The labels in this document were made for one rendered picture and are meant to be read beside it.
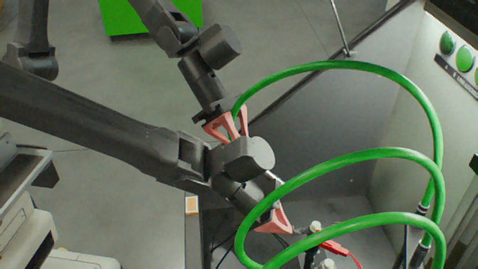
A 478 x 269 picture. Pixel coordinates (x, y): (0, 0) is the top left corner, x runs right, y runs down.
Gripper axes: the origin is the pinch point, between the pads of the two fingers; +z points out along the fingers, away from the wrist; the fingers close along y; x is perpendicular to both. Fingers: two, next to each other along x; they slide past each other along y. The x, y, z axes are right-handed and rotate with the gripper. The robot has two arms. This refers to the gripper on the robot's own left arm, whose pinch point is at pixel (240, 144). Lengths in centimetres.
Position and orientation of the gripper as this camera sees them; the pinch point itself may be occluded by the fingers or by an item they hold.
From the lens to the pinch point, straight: 74.2
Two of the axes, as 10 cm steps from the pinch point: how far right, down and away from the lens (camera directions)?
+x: -6.5, 4.0, 6.5
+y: 5.7, -3.1, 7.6
